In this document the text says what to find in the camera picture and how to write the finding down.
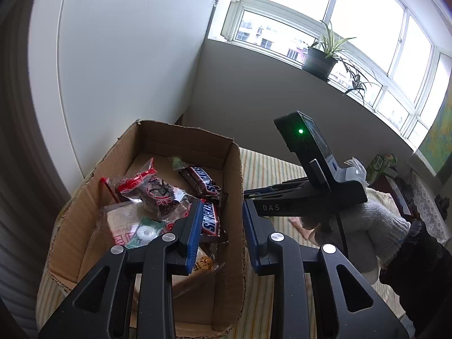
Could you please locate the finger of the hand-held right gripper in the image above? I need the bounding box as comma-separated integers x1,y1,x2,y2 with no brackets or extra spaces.
243,179,311,201

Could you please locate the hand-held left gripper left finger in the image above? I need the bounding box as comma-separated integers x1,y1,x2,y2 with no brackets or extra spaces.
37,199,205,339

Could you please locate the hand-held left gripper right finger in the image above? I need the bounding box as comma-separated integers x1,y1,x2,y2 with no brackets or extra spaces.
242,199,410,339

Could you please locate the brown chocolate bar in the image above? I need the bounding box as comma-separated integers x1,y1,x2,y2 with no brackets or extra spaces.
198,199,228,244
178,165,224,198

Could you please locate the small green candy packet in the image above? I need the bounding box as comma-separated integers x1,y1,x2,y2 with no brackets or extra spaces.
125,217,166,249

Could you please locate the cardboard box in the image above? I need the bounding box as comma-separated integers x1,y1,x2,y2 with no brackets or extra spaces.
37,120,248,339

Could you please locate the bagged sliced bread loaf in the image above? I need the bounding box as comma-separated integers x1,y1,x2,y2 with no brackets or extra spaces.
100,201,227,299

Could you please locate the person's right forearm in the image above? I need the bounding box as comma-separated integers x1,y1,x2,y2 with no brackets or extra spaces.
379,219,452,339

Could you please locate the person's right hand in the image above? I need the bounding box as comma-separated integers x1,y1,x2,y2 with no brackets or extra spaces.
300,199,412,269

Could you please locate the striped tablecloth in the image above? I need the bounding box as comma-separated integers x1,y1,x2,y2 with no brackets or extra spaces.
35,146,407,339

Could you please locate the green carton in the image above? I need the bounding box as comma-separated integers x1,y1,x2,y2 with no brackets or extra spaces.
365,153,398,181

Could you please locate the dark red cabinet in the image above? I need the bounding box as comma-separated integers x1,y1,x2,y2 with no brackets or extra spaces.
369,175,421,220

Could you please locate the potted spider plant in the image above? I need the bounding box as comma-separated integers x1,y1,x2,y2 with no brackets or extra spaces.
302,19,380,105

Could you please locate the white lace cloth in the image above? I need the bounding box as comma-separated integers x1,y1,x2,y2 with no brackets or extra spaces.
410,171,452,244

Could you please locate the white ribbed panel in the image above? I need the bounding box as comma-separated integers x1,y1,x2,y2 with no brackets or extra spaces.
0,7,71,325

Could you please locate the white refrigerator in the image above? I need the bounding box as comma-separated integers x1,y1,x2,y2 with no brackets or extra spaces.
28,0,218,198

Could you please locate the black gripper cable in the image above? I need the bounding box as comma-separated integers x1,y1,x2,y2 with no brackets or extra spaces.
334,208,350,258

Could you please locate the wall map poster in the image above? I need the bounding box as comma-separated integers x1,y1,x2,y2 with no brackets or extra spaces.
411,97,452,184

